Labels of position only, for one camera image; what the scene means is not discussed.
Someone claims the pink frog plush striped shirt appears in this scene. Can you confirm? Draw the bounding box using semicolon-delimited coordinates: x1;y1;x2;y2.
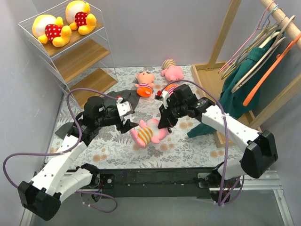
130;118;172;148

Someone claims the pink pig plush striped hat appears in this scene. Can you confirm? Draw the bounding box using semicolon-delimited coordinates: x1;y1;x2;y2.
161;59;184;81

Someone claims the yellow bear plush polka shirt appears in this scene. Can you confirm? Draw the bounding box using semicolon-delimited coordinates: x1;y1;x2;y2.
65;0;97;35

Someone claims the orange bear plush polka shirt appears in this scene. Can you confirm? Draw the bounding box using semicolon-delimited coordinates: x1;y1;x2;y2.
32;15;71;48

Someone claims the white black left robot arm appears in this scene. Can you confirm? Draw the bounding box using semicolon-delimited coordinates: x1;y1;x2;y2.
18;96;137;221

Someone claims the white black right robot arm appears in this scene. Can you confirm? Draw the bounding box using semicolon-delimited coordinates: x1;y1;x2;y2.
155;84;278;187

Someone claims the small orange striped plush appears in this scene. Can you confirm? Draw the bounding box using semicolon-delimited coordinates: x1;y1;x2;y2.
164;84;178;95

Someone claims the dark grey cloth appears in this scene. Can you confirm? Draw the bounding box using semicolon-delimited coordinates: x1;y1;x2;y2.
55;89;140;139

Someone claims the peach doll plush striped shirt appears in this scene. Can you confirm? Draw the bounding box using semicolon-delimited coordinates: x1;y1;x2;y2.
135;71;155;97

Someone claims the wooden clothes rack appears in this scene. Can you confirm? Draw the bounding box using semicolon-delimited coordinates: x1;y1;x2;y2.
190;0;301;148

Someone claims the dark green garment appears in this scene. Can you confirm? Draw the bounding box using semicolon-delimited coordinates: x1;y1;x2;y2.
187;29;286;138

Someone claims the beige wooden hanger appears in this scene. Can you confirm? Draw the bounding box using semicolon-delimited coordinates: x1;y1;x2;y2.
231;15;295;93

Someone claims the orange plastic hanger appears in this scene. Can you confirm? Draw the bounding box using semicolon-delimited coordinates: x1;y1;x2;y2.
243;33;301;106

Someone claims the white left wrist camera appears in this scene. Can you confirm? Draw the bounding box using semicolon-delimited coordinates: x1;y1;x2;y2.
116;96;133;117

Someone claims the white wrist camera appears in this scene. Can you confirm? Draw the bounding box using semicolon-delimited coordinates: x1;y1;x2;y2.
155;90;171;108
116;96;133;117

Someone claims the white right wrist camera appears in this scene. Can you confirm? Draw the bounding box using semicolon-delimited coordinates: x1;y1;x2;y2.
155;90;171;108

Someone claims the white wire wooden shelf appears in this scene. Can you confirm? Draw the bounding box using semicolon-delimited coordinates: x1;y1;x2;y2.
19;0;118;108

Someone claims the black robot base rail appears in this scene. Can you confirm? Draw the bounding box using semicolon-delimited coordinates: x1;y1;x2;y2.
30;168;283;201

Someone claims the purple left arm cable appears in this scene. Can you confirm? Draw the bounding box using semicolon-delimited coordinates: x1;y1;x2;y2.
2;87;118;214

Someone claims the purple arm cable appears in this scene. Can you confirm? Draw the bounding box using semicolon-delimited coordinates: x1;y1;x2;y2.
162;80;245;207
2;87;118;214

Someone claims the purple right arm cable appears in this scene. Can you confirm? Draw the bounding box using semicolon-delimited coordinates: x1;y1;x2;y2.
162;80;245;207

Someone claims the pink wire hanger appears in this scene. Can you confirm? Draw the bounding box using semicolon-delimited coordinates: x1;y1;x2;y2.
218;0;275;73

